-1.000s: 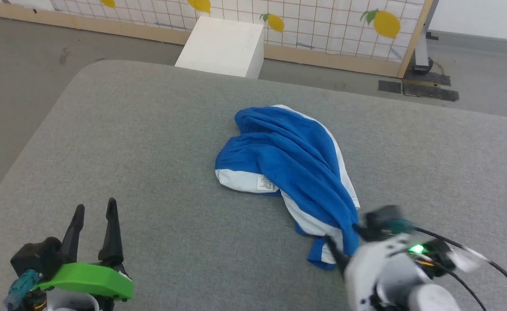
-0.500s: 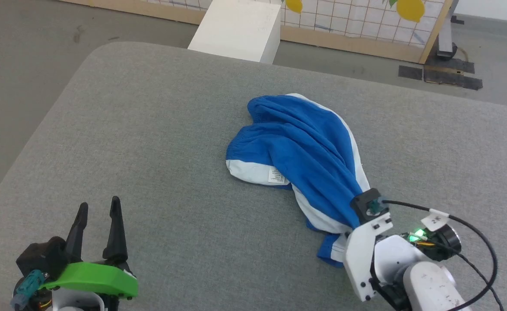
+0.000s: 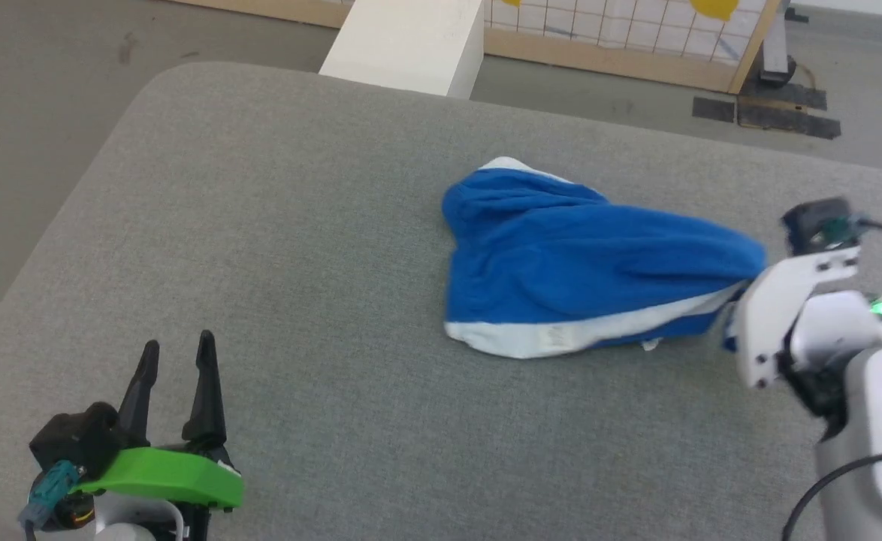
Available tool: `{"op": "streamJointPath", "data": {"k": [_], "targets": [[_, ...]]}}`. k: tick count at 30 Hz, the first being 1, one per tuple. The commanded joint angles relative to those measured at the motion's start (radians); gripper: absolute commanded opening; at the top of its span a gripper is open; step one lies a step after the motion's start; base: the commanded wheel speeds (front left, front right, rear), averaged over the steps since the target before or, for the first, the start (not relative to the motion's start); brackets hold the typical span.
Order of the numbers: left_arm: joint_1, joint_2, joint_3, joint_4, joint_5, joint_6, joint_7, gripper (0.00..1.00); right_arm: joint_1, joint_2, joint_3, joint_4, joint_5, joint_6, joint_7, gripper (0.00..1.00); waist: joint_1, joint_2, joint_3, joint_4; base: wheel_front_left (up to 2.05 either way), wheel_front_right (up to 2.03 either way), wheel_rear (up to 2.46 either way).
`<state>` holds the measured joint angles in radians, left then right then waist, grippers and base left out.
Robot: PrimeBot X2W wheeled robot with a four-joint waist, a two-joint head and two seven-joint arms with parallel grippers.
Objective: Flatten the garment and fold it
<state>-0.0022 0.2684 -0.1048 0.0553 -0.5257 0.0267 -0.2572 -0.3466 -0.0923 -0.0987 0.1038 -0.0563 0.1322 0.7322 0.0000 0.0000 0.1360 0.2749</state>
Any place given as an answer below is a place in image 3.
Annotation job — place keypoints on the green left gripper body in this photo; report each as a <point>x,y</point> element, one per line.
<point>163,475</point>

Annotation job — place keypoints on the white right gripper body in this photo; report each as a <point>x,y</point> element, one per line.
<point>779,308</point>

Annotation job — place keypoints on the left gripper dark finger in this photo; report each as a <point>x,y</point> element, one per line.
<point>205,398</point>
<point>140,398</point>

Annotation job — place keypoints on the blue and white garment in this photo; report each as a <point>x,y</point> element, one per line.
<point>561,263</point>

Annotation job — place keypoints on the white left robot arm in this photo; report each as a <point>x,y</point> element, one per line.
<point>129,530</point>

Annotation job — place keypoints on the small black floor mat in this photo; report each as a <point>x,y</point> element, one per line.
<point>713,110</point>

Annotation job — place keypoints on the grey metal stand foot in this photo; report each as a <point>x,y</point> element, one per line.
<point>775,52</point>

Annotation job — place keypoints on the lemon print partition screen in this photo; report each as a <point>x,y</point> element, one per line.
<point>636,34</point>

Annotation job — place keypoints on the white rectangular box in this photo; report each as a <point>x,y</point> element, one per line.
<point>411,41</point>

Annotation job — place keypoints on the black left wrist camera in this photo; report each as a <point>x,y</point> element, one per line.
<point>73,443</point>

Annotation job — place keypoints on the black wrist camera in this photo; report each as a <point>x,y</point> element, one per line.
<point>817,224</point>
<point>73,443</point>

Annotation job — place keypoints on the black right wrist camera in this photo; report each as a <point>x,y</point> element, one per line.
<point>817,224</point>

